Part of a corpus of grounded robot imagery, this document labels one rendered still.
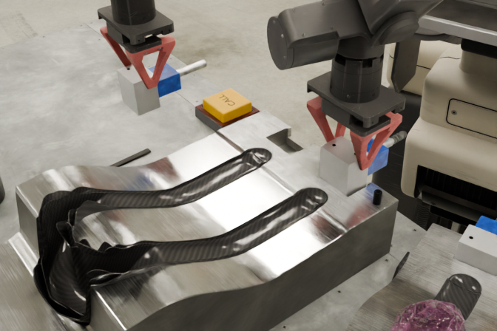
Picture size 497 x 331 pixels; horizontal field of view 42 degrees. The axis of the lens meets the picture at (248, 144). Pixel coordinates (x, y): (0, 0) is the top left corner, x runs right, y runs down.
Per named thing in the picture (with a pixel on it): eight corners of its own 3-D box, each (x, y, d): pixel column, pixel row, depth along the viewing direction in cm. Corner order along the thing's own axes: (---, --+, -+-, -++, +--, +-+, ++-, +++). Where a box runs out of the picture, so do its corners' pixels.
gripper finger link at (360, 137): (358, 188, 76) (364, 123, 70) (316, 159, 81) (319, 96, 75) (398, 165, 79) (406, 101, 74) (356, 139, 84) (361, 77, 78)
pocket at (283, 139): (289, 147, 94) (290, 125, 92) (313, 164, 91) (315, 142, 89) (265, 158, 92) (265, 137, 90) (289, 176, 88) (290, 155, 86)
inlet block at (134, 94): (197, 72, 101) (194, 41, 98) (215, 85, 98) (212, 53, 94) (122, 101, 95) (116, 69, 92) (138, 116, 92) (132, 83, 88)
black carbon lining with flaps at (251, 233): (258, 154, 90) (258, 96, 84) (339, 216, 80) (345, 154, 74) (15, 267, 73) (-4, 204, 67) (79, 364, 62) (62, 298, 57)
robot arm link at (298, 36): (427, 20, 61) (395, -58, 63) (316, 43, 58) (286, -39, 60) (379, 72, 72) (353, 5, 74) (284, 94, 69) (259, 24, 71)
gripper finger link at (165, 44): (138, 102, 87) (129, 40, 82) (114, 80, 92) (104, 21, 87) (181, 86, 91) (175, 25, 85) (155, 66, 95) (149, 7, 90)
